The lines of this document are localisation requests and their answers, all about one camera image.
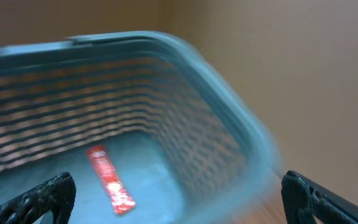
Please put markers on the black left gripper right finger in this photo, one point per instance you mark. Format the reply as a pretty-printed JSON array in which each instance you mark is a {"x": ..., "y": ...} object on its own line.
[{"x": 305, "y": 201}]

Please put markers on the grey plastic mesh basket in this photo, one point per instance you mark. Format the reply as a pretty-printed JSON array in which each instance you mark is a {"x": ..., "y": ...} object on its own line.
[{"x": 183, "y": 144}]

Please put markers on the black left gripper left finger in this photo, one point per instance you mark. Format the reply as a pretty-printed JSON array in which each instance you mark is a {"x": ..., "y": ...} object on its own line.
[{"x": 56, "y": 195}]

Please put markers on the red stick sachet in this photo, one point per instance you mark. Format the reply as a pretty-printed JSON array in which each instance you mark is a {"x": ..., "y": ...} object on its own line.
[{"x": 122, "y": 202}]

